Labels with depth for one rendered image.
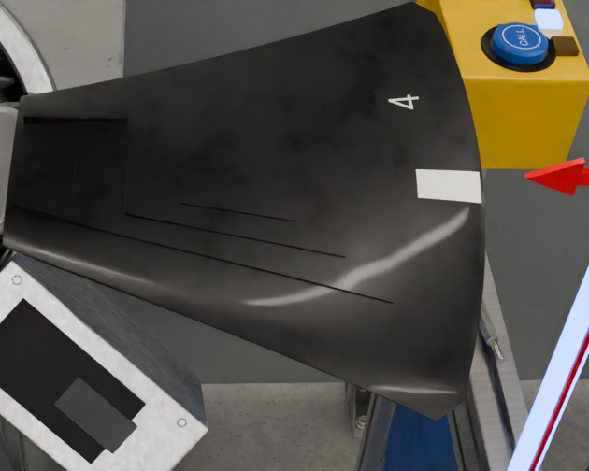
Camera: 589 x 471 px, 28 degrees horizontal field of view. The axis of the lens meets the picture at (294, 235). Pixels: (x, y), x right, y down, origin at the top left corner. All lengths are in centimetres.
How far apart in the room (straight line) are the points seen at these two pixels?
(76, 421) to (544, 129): 41
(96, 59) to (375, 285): 67
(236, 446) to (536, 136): 111
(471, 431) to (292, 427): 102
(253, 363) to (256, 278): 133
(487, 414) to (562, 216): 82
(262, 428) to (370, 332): 138
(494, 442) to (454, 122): 35
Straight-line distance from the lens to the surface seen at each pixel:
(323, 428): 193
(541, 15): 91
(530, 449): 80
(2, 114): 61
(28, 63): 76
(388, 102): 60
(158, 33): 140
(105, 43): 119
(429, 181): 58
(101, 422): 69
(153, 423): 69
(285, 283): 54
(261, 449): 189
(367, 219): 56
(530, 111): 87
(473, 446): 92
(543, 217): 169
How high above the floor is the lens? 158
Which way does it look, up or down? 46 degrees down
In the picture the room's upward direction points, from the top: 7 degrees clockwise
